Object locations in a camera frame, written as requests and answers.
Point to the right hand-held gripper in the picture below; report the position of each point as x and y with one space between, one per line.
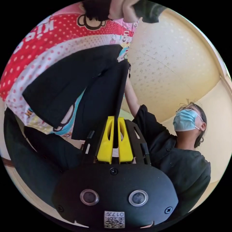
129 71

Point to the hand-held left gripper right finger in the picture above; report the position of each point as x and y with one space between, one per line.
126 150

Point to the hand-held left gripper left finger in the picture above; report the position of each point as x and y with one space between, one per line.
104 145

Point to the black long pants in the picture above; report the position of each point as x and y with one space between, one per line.
72 81

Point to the person's right forearm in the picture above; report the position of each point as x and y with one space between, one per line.
132 98

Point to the person's body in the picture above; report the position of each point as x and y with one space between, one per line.
181 166

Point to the bed with printed dotted sheet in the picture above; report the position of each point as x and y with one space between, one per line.
54 27

